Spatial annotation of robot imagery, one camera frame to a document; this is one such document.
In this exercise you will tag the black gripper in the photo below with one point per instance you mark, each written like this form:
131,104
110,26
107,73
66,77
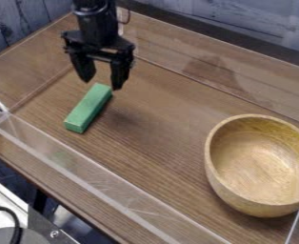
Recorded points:
97,42

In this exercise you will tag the green rectangular block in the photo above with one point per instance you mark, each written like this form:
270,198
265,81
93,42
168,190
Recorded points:
85,111

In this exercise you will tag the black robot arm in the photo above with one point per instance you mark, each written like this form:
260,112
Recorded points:
95,41

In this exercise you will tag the brown wooden bowl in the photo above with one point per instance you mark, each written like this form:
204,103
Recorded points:
250,163

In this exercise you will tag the black table leg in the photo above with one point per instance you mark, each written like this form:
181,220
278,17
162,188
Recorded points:
39,201

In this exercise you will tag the clear acrylic front barrier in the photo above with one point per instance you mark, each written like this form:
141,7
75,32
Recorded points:
97,195

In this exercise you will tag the clear acrylic corner bracket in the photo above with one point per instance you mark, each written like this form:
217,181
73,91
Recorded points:
121,19

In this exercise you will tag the grey metal bracket with screw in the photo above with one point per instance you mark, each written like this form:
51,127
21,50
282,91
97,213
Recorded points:
46,229

